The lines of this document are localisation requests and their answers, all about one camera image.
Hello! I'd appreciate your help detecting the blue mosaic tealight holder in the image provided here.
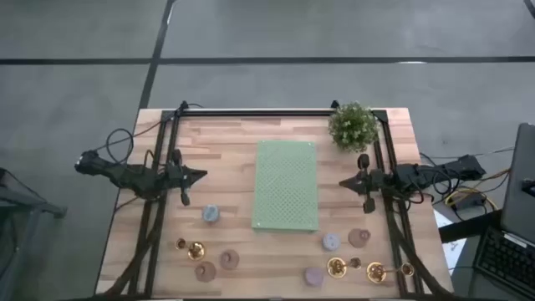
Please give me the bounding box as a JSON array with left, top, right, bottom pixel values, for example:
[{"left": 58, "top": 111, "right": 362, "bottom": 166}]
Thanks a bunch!
[{"left": 201, "top": 204, "right": 221, "bottom": 223}]

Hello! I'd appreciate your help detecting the tall gold candlestick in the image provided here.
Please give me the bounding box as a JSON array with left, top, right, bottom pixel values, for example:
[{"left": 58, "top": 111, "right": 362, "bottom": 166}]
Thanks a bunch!
[{"left": 366, "top": 261, "right": 415, "bottom": 284}]

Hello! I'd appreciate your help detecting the black aluminium frame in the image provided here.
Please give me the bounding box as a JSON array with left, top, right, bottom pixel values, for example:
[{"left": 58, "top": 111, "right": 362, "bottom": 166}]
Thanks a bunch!
[{"left": 98, "top": 99, "right": 451, "bottom": 300}]

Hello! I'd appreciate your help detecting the white cable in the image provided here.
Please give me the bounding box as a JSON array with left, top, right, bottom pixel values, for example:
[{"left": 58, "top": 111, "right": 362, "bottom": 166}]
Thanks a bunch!
[{"left": 421, "top": 145, "right": 516, "bottom": 161}]

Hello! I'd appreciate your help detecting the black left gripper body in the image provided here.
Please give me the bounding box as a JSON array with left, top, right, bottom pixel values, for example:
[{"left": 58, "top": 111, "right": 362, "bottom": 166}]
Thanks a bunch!
[{"left": 165, "top": 149, "right": 191, "bottom": 207}]

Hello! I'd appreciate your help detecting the grey laptop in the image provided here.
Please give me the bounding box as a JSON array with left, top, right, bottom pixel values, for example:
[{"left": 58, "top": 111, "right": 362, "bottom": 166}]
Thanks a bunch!
[{"left": 500, "top": 122, "right": 535, "bottom": 244}]

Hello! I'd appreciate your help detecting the short gold candlestick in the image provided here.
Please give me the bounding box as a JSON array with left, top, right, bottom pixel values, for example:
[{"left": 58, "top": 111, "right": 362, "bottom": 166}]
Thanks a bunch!
[{"left": 174, "top": 237, "right": 206, "bottom": 262}]

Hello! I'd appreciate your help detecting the black keyboard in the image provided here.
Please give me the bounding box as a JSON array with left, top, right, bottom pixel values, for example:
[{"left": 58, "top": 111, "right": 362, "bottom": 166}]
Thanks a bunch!
[{"left": 473, "top": 227, "right": 535, "bottom": 298}]

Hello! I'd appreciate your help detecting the black cable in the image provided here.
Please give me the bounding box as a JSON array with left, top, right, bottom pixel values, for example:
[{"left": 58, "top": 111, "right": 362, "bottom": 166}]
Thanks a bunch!
[{"left": 94, "top": 127, "right": 135, "bottom": 166}]

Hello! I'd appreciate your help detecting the pink mosaic tealight holder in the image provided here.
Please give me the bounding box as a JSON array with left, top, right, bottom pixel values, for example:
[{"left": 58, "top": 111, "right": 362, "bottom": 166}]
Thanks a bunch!
[{"left": 303, "top": 267, "right": 325, "bottom": 288}]

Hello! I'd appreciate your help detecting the white dotted tealight holder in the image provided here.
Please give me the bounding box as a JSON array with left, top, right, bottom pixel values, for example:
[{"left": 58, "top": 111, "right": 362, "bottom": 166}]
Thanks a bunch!
[{"left": 321, "top": 232, "right": 342, "bottom": 253}]

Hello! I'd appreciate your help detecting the black power adapter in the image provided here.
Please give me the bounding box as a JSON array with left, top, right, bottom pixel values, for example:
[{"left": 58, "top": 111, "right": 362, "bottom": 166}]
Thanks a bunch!
[{"left": 453, "top": 196, "right": 486, "bottom": 212}]

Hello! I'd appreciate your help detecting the pink glass candle holder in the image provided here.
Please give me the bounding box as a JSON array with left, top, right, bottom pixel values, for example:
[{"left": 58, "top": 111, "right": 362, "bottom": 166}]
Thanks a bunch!
[
  {"left": 348, "top": 227, "right": 372, "bottom": 249},
  {"left": 194, "top": 261, "right": 217, "bottom": 283},
  {"left": 219, "top": 249, "right": 241, "bottom": 271}
]

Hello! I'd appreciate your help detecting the potted green plant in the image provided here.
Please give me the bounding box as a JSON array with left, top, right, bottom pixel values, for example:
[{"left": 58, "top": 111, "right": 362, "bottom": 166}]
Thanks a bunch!
[{"left": 328, "top": 101, "right": 380, "bottom": 154}]

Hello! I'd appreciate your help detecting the yellow cable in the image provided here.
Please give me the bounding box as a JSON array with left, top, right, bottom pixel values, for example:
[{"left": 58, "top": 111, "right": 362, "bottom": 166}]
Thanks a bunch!
[{"left": 444, "top": 168, "right": 512, "bottom": 212}]

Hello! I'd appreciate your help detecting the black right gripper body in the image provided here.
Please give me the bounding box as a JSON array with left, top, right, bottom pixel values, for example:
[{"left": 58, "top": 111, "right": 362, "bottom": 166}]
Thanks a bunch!
[{"left": 357, "top": 153, "right": 385, "bottom": 214}]

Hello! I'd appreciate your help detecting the green perforated metal shelf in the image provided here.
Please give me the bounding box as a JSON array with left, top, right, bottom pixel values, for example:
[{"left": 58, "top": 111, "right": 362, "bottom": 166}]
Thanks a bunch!
[{"left": 251, "top": 140, "right": 319, "bottom": 232}]

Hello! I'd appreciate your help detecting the grey metal stand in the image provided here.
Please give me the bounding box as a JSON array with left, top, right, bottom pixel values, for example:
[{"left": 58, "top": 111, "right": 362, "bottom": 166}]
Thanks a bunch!
[{"left": 0, "top": 166, "right": 68, "bottom": 301}]

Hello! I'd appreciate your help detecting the black desk beam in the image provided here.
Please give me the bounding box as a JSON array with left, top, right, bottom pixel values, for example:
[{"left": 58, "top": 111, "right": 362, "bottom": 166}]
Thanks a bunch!
[{"left": 438, "top": 210, "right": 502, "bottom": 244}]

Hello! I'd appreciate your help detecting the white paper sheet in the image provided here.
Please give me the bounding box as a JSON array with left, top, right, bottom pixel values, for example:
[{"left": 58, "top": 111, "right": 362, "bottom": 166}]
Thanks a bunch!
[{"left": 432, "top": 208, "right": 467, "bottom": 273}]

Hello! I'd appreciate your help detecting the medium gold candlestick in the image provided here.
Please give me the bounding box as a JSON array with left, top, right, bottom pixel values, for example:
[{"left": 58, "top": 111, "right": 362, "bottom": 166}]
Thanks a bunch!
[{"left": 326, "top": 256, "right": 363, "bottom": 279}]

